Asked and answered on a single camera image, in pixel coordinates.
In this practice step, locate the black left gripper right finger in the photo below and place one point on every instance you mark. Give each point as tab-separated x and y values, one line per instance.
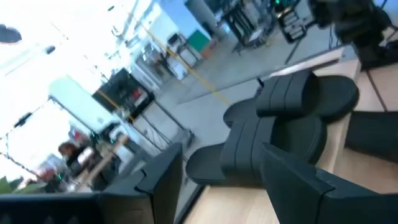
298	199

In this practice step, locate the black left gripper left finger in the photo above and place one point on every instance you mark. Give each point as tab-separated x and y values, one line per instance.
155	199

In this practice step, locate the black rubber slide sandal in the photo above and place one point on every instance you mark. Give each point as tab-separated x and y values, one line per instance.
248	149
373	137
286	93

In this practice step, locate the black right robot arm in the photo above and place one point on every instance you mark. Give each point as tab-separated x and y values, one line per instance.
357	28

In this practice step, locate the person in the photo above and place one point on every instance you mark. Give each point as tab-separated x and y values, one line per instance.
73	155

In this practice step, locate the green potted plant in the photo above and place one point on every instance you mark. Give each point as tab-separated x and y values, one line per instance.
12	186

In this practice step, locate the green panel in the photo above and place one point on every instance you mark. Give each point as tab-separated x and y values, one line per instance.
199	40

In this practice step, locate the black equipment rack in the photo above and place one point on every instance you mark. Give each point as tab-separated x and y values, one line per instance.
248	21

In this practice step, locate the black wall monitor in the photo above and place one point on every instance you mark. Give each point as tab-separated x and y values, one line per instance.
124	90

